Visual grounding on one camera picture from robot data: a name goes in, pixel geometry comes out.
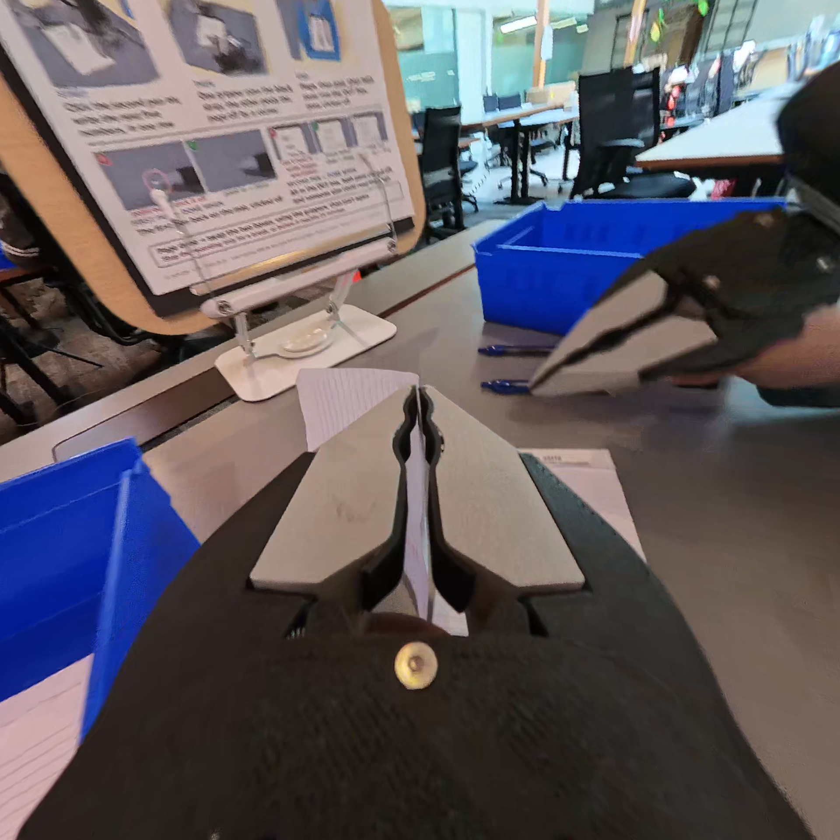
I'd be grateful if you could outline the person's right forearm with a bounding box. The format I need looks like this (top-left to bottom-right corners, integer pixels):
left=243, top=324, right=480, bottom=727
left=758, top=386, right=840, bottom=409

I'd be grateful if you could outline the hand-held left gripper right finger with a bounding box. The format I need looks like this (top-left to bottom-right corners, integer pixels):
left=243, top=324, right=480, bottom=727
left=420, top=387, right=585, bottom=614

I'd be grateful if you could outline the handwritten lined paper sheet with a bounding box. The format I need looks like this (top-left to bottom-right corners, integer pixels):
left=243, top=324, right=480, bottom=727
left=0, top=656, right=94, bottom=840
left=295, top=367, right=435, bottom=624

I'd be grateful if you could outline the white lined legal pad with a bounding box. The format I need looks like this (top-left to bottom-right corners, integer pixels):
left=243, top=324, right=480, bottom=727
left=430, top=448, right=647, bottom=636

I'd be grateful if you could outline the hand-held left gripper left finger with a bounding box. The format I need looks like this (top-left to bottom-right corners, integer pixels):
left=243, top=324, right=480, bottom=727
left=249, top=386, right=419, bottom=613

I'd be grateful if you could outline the person's right hand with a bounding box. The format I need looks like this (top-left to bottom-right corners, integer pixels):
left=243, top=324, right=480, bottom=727
left=725, top=308, right=840, bottom=389

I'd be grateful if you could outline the background office table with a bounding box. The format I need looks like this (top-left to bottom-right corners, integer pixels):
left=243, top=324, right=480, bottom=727
left=635, top=97, right=798, bottom=177
left=459, top=105, right=583, bottom=202

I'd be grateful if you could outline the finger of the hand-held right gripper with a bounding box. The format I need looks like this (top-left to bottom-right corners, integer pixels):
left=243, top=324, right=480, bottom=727
left=532, top=270, right=680, bottom=388
left=530, top=322, right=719, bottom=396

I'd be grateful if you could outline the black office chair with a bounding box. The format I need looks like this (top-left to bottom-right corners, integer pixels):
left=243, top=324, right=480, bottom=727
left=570, top=66, right=698, bottom=200
left=419, top=105, right=481, bottom=238

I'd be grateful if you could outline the blue plastic bin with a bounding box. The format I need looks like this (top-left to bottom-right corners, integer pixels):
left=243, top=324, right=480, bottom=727
left=472, top=199, right=788, bottom=337
left=0, top=438, right=201, bottom=749

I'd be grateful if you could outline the printed instruction sheet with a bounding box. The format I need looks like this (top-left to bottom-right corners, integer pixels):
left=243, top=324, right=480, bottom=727
left=0, top=0, right=416, bottom=296

